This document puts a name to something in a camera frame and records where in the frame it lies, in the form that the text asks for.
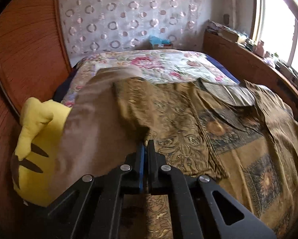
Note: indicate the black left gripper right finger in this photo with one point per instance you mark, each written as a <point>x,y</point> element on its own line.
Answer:
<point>199,207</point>

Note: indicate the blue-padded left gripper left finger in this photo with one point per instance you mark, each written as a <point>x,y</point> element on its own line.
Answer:
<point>92,206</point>

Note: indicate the brown gold patterned scarf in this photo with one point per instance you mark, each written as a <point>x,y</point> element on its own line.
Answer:
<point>243,136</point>

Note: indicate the yellow plush toy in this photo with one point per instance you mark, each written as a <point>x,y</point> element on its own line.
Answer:
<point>33,161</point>

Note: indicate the floral bed quilt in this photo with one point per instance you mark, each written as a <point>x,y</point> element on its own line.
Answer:
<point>157,66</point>

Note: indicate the navy blue blanket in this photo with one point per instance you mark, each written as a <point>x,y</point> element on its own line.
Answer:
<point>222,69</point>

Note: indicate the wooden side cabinet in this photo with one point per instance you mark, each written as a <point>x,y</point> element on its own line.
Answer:
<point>245,65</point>

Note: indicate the wooden wardrobe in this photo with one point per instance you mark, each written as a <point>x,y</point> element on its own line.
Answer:
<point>33,63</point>

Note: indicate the pink ceramic figurine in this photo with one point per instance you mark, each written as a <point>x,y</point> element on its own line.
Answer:
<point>259,50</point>

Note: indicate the blue tissue box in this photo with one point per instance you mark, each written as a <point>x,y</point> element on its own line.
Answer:
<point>158,43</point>

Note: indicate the cardboard box on cabinet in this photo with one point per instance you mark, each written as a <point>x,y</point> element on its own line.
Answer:
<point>229,35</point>

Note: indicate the circle-patterned sheer curtain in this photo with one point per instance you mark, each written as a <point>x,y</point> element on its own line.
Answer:
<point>118,25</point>

